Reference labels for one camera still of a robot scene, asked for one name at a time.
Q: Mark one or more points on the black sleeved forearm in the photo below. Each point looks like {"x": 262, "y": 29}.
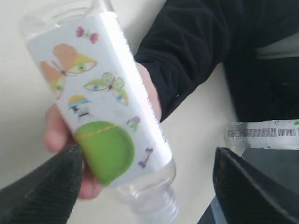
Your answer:
{"x": 256, "y": 40}

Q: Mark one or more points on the butterfly label square bottle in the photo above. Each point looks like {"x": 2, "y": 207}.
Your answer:
{"x": 80, "y": 50}

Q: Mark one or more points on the jasmine oolong tea bottle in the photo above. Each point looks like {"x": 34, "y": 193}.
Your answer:
{"x": 271, "y": 134}

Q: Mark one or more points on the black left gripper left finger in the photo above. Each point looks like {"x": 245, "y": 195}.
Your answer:
{"x": 47, "y": 194}

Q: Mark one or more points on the person's open hand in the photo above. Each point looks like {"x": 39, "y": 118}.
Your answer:
{"x": 57, "y": 135}

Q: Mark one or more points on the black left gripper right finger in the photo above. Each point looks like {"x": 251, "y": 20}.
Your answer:
{"x": 244, "y": 195}

